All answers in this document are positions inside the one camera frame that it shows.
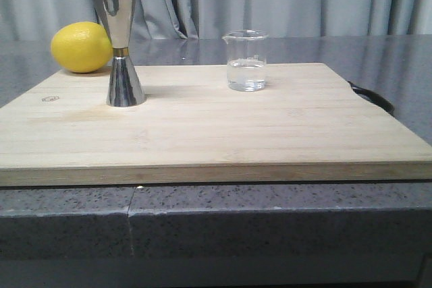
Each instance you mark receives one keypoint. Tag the small glass beaker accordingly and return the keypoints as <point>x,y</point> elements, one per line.
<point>246,60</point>

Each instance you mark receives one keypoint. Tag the steel double jigger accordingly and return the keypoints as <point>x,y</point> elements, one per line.
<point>116,17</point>

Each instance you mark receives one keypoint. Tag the wooden cutting board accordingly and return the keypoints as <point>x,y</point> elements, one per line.
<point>306,125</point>

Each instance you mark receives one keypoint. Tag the yellow lemon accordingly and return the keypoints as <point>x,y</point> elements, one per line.
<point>81,47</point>

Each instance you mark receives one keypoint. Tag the black cutting board handle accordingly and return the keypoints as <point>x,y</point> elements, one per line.
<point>373,97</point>

